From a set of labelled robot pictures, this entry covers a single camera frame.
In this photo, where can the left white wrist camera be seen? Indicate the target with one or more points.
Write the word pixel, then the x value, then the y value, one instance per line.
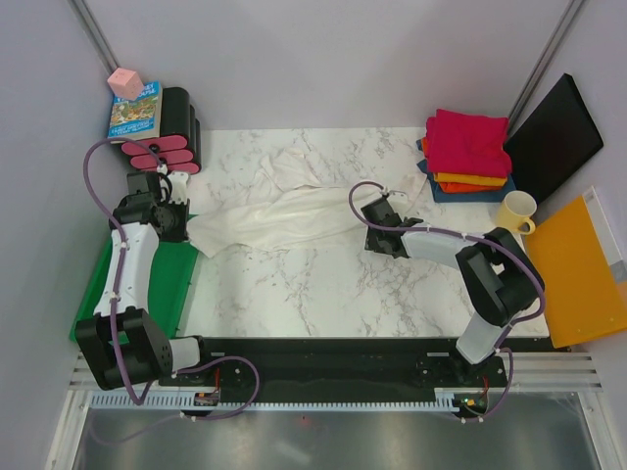
pixel 173 185

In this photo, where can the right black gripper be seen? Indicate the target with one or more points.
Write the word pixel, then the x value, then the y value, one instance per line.
pixel 371 241

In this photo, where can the black tablet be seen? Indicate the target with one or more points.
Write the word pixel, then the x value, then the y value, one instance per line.
pixel 554 142

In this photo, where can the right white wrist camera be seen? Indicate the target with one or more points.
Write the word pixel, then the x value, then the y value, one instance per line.
pixel 395 195

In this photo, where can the orange folder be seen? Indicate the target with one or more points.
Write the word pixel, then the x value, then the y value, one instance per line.
pixel 584 273

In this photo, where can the white cable duct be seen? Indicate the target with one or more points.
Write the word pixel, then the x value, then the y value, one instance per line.
pixel 203 400

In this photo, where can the yellow folded t shirt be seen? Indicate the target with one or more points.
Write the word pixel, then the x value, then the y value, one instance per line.
pixel 469 179

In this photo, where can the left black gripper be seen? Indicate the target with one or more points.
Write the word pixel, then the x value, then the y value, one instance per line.
pixel 180 234

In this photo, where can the blue folded t shirt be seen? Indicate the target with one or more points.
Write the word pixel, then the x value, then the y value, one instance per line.
pixel 462 193

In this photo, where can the yellow mug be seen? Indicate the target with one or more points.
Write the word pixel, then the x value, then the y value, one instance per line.
pixel 516 211

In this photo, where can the blue paperback book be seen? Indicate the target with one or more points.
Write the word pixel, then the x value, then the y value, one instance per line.
pixel 138 119

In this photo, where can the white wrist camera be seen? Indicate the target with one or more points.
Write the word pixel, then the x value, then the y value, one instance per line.
pixel 173 185
pixel 395 195

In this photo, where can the pink cube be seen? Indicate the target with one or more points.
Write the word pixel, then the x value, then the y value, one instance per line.
pixel 126 84

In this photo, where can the green plastic tray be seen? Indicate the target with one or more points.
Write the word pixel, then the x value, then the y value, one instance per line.
pixel 155 274

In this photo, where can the white t shirt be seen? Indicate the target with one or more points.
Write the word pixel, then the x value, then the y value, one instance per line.
pixel 285 207

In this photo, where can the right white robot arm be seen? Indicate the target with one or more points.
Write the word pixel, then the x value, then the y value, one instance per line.
pixel 500 280

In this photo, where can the orange folded t shirt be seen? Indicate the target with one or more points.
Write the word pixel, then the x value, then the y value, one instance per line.
pixel 466 167

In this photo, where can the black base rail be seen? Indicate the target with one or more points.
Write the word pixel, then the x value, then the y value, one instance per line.
pixel 317 371

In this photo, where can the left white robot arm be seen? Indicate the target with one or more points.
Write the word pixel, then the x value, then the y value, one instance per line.
pixel 121 343

